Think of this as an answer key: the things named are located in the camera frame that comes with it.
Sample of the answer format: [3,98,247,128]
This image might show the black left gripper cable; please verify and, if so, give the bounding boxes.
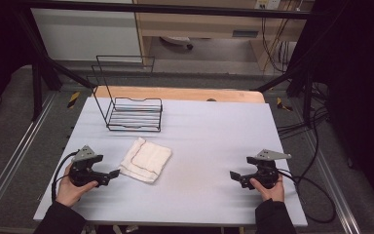
[51,150,80,202]

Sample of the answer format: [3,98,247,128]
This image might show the aluminium floor rail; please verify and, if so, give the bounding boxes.
[0,92,58,223]
[300,128,363,234]

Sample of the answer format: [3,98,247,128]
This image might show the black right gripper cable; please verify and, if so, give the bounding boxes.
[276,168,337,225]

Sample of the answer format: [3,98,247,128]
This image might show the bundle of black floor cables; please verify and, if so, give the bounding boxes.
[276,81,330,183]

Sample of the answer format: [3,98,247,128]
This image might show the hanging black and yellow cables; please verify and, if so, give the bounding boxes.
[260,9,301,74]

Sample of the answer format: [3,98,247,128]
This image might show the white table mat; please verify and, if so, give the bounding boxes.
[33,97,309,228]

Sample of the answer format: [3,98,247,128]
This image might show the black metal frame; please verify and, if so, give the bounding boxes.
[11,0,335,122]

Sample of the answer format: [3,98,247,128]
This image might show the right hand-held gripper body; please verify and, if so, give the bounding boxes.
[245,148,292,190]

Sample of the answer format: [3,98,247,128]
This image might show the white wall socket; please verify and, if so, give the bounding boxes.
[254,0,281,11]

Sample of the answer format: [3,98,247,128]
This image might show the wooden table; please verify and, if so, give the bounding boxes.
[92,85,267,105]

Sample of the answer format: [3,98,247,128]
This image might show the person's right hand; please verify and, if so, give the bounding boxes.
[249,176,286,204]

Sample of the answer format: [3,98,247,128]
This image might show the white towel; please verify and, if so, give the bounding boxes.
[118,136,173,185]

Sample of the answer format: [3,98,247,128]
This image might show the yellow black striped tape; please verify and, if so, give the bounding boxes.
[276,97,294,112]
[66,91,82,109]

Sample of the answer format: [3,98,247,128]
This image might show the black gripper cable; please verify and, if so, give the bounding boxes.
[51,150,80,202]
[276,168,337,225]

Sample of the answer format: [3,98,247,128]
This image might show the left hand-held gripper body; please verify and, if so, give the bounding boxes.
[68,144,111,188]

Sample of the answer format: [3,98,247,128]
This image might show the light wooden desk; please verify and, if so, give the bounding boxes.
[132,0,316,71]

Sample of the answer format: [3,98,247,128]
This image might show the black wire rack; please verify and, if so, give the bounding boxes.
[86,55,164,134]

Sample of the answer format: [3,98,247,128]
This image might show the white cabinet panel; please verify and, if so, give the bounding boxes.
[30,8,143,62]

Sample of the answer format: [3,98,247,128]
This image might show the person's left hand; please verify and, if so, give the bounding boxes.
[55,162,99,209]

